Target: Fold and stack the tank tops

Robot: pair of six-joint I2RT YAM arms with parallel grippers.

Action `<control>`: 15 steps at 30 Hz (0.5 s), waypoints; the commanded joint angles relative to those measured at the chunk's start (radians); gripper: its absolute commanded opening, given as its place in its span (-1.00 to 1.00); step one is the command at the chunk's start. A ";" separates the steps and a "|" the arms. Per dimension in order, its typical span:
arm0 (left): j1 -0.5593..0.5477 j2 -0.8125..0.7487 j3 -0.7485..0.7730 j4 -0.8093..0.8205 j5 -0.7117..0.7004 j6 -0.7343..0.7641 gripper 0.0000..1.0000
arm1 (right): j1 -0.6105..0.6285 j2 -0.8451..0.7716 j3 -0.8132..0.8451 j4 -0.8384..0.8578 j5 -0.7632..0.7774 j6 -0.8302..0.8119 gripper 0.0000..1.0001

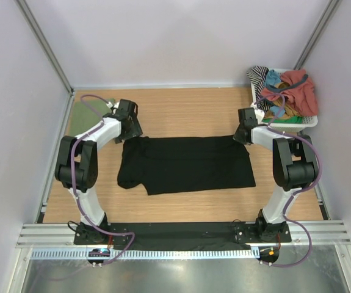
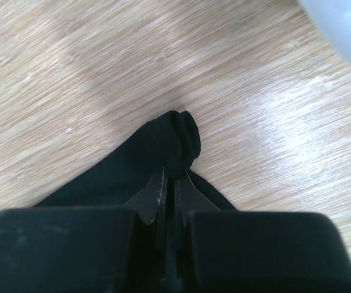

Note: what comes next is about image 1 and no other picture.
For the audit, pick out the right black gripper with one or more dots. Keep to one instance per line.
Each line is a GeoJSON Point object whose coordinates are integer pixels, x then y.
{"type": "Point", "coordinates": [237, 136]}

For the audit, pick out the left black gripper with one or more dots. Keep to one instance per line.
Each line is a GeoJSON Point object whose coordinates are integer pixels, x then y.
{"type": "Point", "coordinates": [135, 131]}

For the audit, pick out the green tank top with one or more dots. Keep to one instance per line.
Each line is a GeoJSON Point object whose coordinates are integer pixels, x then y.
{"type": "Point", "coordinates": [82, 118]}

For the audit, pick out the black tank top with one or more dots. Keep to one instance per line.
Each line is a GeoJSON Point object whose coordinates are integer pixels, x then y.
{"type": "Point", "coordinates": [185, 164]}

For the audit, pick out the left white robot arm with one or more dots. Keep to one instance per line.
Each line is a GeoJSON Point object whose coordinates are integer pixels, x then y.
{"type": "Point", "coordinates": [77, 164]}

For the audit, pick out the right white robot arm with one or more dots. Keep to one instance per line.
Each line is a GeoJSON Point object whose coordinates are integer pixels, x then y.
{"type": "Point", "coordinates": [294, 164]}

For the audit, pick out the striped tank top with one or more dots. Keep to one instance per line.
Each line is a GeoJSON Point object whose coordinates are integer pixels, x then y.
{"type": "Point", "coordinates": [259, 85]}

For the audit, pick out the light blue tank top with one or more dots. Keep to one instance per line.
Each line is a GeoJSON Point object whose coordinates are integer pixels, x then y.
{"type": "Point", "coordinates": [272, 78]}

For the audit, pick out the pink tank top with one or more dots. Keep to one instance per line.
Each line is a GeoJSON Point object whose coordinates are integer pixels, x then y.
{"type": "Point", "coordinates": [299, 95]}

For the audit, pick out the yellow garment in basket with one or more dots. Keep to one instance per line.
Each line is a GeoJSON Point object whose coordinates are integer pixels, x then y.
{"type": "Point", "coordinates": [283, 116]}

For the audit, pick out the bright green garment in basket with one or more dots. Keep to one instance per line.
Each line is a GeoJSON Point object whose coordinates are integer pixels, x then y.
{"type": "Point", "coordinates": [290, 120]}

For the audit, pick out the white laundry basket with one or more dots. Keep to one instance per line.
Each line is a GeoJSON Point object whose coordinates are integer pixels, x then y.
{"type": "Point", "coordinates": [295, 124]}

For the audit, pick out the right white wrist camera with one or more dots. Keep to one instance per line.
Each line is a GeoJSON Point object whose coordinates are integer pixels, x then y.
{"type": "Point", "coordinates": [258, 113]}

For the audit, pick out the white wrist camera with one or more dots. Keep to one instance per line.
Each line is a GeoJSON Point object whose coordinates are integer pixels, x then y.
{"type": "Point", "coordinates": [258, 113]}
{"type": "Point", "coordinates": [112, 105]}

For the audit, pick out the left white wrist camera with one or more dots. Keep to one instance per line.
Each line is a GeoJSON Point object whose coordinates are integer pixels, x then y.
{"type": "Point", "coordinates": [112, 105]}

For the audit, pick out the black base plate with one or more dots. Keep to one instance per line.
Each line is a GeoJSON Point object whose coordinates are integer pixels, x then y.
{"type": "Point", "coordinates": [180, 236]}

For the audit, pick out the white slotted cable duct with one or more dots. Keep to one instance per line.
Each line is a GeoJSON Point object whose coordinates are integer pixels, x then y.
{"type": "Point", "coordinates": [100, 254]}

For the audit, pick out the left aluminium corner post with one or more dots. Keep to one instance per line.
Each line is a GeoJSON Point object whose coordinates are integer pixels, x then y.
{"type": "Point", "coordinates": [43, 42]}

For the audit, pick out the aluminium corner post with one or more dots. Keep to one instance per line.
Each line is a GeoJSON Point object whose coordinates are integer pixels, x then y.
{"type": "Point", "coordinates": [43, 42]}
{"type": "Point", "coordinates": [320, 27]}

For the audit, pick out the aluminium frame rail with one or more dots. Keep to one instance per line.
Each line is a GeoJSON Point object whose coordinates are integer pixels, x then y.
{"type": "Point", "coordinates": [323, 232]}

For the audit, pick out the right aluminium corner post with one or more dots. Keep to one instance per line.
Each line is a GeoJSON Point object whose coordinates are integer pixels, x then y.
{"type": "Point", "coordinates": [320, 27]}

